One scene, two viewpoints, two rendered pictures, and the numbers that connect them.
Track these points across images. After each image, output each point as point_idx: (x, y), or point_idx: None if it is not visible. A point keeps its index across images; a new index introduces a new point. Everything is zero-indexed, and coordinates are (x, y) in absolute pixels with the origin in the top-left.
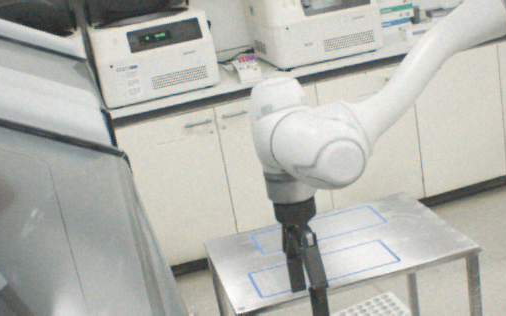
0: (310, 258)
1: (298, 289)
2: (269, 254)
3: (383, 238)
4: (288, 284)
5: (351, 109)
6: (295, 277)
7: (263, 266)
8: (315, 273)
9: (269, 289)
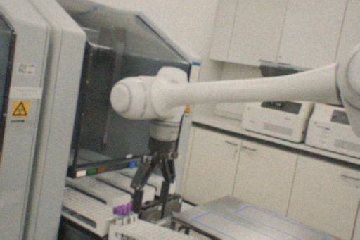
0: (138, 169)
1: (162, 201)
2: (235, 214)
3: None
4: (211, 224)
5: (155, 79)
6: (162, 193)
7: (222, 214)
8: (135, 177)
9: (201, 219)
